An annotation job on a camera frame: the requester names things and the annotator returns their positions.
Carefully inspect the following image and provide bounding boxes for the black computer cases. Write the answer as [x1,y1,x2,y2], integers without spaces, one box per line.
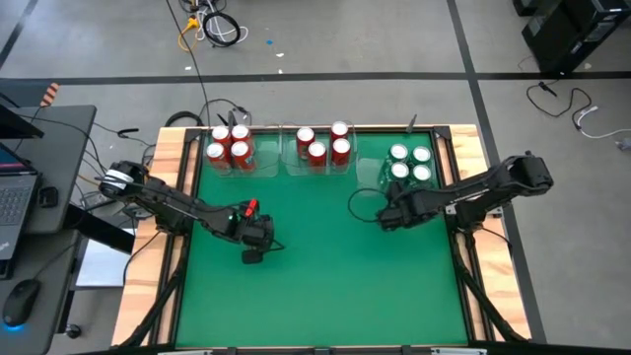
[512,0,631,75]

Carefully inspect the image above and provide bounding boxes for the grey desk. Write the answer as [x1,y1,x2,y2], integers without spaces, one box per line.
[0,104,99,355]

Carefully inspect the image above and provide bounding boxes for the black monitor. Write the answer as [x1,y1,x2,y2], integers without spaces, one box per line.
[0,104,44,141]

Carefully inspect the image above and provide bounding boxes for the yellow cable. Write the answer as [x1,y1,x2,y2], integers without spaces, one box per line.
[176,16,202,53]

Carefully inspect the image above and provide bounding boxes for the long black floor cable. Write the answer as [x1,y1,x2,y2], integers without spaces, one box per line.
[165,0,212,127]

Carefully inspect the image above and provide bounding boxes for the orange black striped marker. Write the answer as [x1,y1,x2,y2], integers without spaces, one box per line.
[38,82,61,108]

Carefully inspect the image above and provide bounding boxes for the thin black cable with plug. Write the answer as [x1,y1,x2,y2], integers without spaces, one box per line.
[196,97,253,127]

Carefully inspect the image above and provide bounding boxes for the clear plastic bin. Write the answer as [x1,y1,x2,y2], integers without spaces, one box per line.
[355,142,440,193]
[201,122,282,178]
[279,119,357,178]

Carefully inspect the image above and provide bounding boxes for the black computer mouse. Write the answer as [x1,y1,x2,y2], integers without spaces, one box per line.
[1,278,42,329]

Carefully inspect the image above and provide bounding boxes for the red Coca-Cola can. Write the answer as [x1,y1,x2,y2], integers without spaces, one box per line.
[329,120,350,144]
[307,141,328,172]
[330,137,353,168]
[295,126,316,160]

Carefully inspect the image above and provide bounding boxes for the coiled black cable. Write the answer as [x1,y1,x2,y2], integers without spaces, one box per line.
[201,10,243,49]

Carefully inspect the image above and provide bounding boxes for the black laptop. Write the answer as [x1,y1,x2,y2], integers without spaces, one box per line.
[0,142,43,280]

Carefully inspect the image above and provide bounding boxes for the white coiled cable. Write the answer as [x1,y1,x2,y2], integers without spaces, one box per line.
[195,0,250,44]

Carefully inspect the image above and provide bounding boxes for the green table mat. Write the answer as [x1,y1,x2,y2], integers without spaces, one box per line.
[175,131,469,348]

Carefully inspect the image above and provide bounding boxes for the small black desk device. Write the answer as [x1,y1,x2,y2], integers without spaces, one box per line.
[37,185,59,209]

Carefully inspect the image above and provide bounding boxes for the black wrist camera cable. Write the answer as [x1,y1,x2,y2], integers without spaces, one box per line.
[346,187,391,224]

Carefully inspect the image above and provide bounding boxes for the white board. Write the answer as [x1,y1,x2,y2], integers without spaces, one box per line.
[76,226,137,288]

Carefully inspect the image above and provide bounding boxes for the green Sprite can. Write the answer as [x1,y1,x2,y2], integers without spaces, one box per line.
[411,164,435,188]
[387,142,410,164]
[411,145,433,167]
[382,161,411,191]

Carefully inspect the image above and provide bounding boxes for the black aluminium table frame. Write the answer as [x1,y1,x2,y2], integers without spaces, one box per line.
[117,125,531,355]

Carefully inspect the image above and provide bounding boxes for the thick black cable loop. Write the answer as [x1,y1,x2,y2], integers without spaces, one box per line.
[164,109,206,128]

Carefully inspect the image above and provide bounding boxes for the black desk beam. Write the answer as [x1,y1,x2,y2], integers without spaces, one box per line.
[63,202,137,255]

